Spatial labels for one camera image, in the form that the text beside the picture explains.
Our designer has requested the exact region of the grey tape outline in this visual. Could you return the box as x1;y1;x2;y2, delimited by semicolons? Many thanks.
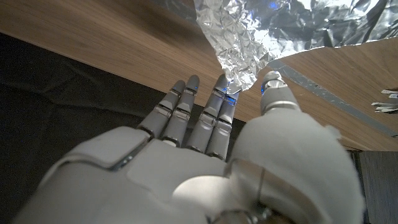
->
267;58;398;138

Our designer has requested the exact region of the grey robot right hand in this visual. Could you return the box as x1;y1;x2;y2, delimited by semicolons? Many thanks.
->
12;70;366;224

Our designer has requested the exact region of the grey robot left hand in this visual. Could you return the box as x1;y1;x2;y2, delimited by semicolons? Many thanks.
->
371;88;398;114

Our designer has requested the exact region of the black curtain backdrop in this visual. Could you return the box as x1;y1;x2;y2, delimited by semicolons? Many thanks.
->
0;30;246;218

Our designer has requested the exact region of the crinkled aluminum foil sheet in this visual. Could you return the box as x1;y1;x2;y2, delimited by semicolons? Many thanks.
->
192;0;398;94

